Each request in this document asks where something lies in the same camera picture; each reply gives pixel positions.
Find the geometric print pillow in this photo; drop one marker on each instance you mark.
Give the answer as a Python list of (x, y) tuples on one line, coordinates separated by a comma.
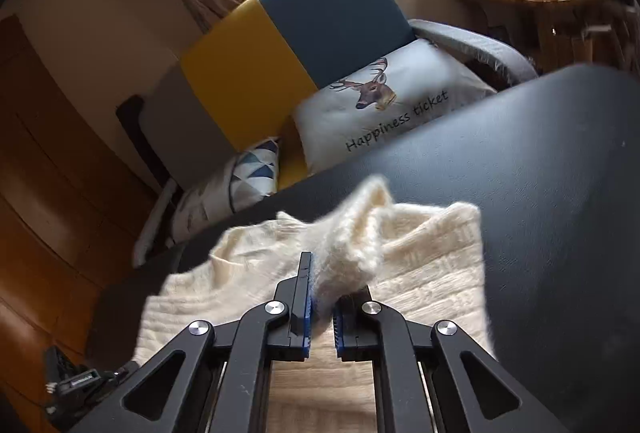
[(250, 168)]

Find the deer print pillow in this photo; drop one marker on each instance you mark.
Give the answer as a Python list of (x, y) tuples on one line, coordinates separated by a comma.
[(425, 78)]

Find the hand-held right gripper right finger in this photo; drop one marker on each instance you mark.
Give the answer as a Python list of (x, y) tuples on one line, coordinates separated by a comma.
[(339, 333)]

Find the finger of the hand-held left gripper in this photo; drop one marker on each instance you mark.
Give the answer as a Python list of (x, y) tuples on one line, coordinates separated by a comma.
[(122, 373)]

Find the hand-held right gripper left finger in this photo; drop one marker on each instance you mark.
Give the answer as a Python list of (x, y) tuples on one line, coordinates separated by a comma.
[(309, 328)]

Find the cream knitted sweater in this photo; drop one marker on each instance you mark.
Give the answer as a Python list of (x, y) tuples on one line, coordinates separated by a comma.
[(430, 263)]

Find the grey yellow blue sofa chair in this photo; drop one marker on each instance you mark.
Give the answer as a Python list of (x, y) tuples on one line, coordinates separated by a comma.
[(325, 23)]

